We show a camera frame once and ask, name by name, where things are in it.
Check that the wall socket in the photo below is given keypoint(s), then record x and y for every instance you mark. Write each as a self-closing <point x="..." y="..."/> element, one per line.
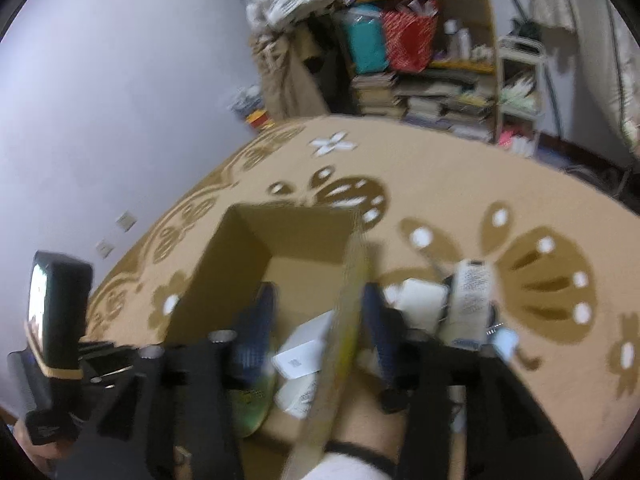
<point x="126" y="221"/>
<point x="105" y="250"/>

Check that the person's left hand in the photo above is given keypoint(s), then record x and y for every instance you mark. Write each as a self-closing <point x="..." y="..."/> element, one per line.
<point x="37" y="452"/>

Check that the dark hanging clothes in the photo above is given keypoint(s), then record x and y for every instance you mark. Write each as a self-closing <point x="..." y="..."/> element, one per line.
<point x="325" y="60"/>

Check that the beige hanging coat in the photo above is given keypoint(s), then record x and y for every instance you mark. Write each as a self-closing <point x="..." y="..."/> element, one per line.
<point x="285" y="75"/>

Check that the teal bag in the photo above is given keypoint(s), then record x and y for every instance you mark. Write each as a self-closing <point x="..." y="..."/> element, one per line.
<point x="367" y="40"/>

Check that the white box with printed label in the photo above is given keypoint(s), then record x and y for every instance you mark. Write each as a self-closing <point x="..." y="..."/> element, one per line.
<point x="297" y="397"/>

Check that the bag of plush toys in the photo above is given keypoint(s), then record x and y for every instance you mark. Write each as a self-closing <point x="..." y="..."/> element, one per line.
<point x="250" y="110"/>

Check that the green oval fingerboard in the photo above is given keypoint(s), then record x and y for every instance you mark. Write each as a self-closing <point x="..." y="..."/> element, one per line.
<point x="252" y="405"/>

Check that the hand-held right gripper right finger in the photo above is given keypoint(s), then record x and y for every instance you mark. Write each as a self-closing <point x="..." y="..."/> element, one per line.
<point x="375" y="330"/>

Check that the row of small bottles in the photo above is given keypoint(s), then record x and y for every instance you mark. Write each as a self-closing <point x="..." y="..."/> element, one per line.
<point x="465" y="40"/>

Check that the red patterned bag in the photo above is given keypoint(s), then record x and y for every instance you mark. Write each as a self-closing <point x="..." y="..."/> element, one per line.
<point x="410" y="40"/>

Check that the wooden shelf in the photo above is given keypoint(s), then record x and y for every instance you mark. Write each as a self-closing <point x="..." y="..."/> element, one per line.
<point x="487" y="35"/>

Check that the white remote control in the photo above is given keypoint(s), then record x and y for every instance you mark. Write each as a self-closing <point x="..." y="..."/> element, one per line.
<point x="470" y="300"/>

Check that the stack of old books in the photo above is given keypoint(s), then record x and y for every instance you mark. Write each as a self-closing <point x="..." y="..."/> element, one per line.
<point x="375" y="95"/>

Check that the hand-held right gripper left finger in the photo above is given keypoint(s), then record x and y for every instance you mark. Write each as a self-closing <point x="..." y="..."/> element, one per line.
<point x="255" y="330"/>

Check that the pile of magazines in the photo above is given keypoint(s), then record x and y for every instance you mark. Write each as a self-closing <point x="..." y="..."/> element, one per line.
<point x="445" y="105"/>

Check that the small white box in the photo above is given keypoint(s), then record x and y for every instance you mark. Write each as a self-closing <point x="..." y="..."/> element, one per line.
<point x="305" y="350"/>

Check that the beige flower printed blanket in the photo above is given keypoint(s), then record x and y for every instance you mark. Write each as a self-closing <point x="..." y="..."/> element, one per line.
<point x="450" y="185"/>

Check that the white power bank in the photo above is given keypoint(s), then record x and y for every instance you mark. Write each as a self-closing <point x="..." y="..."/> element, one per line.
<point x="422" y="300"/>

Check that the cardboard box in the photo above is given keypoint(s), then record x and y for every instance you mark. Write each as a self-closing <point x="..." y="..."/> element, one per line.
<point x="300" y="240"/>

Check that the white trolley cart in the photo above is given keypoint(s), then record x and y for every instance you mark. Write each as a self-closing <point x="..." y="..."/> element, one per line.
<point x="520" y="100"/>

